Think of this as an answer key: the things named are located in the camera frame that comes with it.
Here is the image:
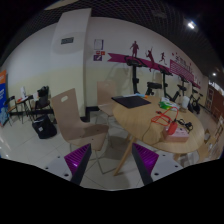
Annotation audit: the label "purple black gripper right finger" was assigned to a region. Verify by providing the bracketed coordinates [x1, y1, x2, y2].
[132, 143, 159, 185]

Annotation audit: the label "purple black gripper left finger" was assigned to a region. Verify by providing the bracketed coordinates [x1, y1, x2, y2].
[64, 144, 92, 185]

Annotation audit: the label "red charger plug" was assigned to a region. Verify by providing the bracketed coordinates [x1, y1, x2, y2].
[167, 122, 177, 135]

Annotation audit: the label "light wooden chair near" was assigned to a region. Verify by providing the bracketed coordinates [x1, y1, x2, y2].
[52, 88, 109, 151]

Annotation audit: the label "light wooden chair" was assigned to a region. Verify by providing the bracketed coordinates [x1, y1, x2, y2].
[52, 88, 109, 151]
[97, 80, 116, 117]

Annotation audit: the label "round wooden table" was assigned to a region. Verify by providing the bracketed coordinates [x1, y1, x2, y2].
[113, 96, 204, 175]

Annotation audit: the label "pink power strip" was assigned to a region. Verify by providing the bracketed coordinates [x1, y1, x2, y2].
[162, 127, 189, 142]

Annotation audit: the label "black duffel bag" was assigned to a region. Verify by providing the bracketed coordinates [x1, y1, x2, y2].
[32, 115, 57, 139]

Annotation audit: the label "green tissue pack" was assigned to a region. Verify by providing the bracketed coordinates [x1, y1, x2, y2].
[159, 99, 179, 110]

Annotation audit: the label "black laptop mat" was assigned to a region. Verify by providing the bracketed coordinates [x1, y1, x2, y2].
[113, 96, 149, 109]

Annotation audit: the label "black chair with bag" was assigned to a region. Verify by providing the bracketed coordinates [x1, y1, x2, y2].
[35, 86, 51, 111]

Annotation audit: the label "white paper cup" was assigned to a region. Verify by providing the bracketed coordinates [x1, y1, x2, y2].
[181, 96, 189, 109]

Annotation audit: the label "black exercise bike right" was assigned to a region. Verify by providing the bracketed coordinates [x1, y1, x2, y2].
[188, 81, 202, 114]

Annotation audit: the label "black exercise bike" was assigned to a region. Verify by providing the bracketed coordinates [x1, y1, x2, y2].
[157, 65, 188, 101]
[188, 81, 202, 114]
[124, 55, 162, 96]

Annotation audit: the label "small black side table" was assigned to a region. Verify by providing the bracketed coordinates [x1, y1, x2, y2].
[16, 95, 33, 120]

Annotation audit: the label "light wooden chair far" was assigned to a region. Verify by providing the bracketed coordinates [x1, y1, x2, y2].
[97, 80, 116, 117]

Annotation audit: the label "blue orange banner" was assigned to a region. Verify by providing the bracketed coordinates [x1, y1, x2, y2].
[0, 70, 8, 126]

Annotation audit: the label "black exercise bike middle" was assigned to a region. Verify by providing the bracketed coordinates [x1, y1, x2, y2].
[157, 65, 188, 101]

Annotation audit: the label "black exercise bike left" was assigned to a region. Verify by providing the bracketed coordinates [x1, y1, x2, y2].
[124, 55, 162, 96]

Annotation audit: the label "red charging cable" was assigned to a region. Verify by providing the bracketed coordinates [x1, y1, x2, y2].
[150, 106, 180, 127]

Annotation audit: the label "black cable bundle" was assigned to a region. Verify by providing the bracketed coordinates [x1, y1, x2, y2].
[179, 120, 194, 132]

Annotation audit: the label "wall poster notices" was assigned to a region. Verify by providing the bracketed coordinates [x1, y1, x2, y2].
[93, 39, 105, 61]

